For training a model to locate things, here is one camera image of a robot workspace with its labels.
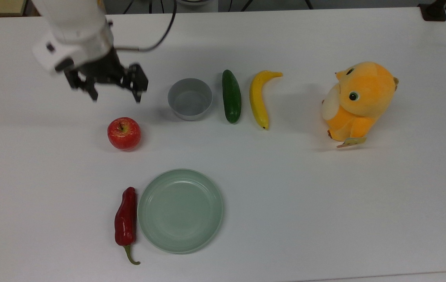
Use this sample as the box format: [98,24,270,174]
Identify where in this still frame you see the grey round bowl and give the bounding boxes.
[167,78,213,121]

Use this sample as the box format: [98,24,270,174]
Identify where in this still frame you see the green cucumber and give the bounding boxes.
[222,69,242,124]

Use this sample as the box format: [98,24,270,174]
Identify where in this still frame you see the red apple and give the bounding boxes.
[107,117,142,151]

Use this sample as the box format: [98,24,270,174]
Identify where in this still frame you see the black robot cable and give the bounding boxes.
[114,0,178,52]

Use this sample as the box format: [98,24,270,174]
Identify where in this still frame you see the red chili pepper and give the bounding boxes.
[114,186,141,266]

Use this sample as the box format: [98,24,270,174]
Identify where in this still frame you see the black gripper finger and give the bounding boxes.
[123,63,149,103]
[65,70,99,102]

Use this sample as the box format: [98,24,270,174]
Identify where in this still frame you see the pale green plate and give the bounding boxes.
[137,168,224,254]

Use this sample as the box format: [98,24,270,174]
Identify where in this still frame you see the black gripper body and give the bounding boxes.
[65,48,130,89]

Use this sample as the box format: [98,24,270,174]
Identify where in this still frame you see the yellow banana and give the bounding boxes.
[249,70,283,130]

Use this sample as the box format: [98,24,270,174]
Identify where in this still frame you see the orange plush toy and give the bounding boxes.
[321,61,399,148]

